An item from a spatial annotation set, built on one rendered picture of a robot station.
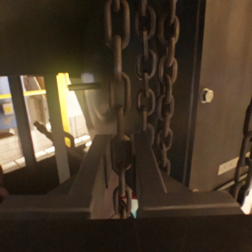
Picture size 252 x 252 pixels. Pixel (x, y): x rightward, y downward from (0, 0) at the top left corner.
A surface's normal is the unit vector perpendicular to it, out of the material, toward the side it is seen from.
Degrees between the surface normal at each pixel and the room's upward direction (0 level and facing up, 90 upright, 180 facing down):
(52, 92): 90
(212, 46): 90
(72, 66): 90
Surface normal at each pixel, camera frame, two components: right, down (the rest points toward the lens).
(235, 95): 0.49, 0.25
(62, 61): 0.75, 0.18
